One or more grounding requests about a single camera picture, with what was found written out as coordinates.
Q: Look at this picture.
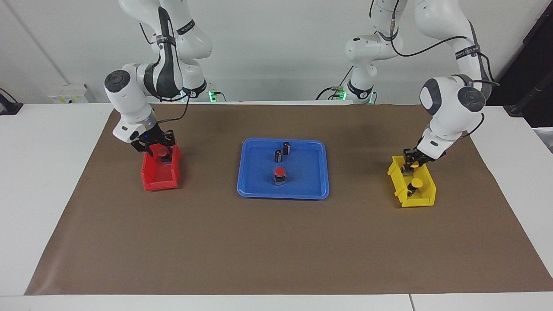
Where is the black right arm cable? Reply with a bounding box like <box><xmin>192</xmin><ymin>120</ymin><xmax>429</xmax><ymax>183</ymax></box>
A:
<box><xmin>139</xmin><ymin>22</ymin><xmax>191</xmax><ymax>123</ymax></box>

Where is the blue plastic tray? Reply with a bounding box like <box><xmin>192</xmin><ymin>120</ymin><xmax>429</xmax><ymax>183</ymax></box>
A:
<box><xmin>236</xmin><ymin>138</ymin><xmax>330</xmax><ymax>200</ymax></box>

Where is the red plastic bin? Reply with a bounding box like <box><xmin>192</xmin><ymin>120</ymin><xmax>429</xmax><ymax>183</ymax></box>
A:
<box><xmin>141</xmin><ymin>140</ymin><xmax>181</xmax><ymax>192</ymax></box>

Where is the black tripod stand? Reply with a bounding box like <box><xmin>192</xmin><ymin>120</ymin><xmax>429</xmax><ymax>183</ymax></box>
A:
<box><xmin>505</xmin><ymin>82</ymin><xmax>553</xmax><ymax>118</ymax></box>

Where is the black desk clamp mount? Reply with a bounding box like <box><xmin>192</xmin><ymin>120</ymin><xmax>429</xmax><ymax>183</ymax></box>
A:
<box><xmin>0</xmin><ymin>89</ymin><xmax>23</xmax><ymax>116</ymax></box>

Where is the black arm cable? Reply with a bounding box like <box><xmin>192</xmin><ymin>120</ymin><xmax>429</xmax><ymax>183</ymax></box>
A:
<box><xmin>139</xmin><ymin>22</ymin><xmax>191</xmax><ymax>123</ymax></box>
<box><xmin>369</xmin><ymin>0</ymin><xmax>501</xmax><ymax>138</ymax></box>

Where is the yellow plastic bin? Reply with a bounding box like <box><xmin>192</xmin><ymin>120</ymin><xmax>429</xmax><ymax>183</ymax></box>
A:
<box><xmin>387</xmin><ymin>155</ymin><xmax>437</xmax><ymax>208</ymax></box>

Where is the black left base cable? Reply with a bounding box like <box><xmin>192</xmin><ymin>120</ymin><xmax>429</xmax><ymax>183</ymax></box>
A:
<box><xmin>315</xmin><ymin>67</ymin><xmax>355</xmax><ymax>101</ymax></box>

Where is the white wall electrical box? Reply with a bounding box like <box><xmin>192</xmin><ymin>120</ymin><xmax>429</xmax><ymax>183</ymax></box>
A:
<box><xmin>47</xmin><ymin>84</ymin><xmax>89</xmax><ymax>104</ymax></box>

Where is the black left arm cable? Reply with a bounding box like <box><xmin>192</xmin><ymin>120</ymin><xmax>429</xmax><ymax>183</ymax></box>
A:
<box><xmin>369</xmin><ymin>0</ymin><xmax>501</xmax><ymax>138</ymax></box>

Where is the brown paper table mat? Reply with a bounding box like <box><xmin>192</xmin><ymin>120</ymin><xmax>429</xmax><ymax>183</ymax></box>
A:
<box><xmin>25</xmin><ymin>103</ymin><xmax>553</xmax><ymax>296</ymax></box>

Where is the black backdrop panel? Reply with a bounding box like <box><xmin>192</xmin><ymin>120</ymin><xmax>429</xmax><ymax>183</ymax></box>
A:
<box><xmin>488</xmin><ymin>4</ymin><xmax>553</xmax><ymax>128</ymax></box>

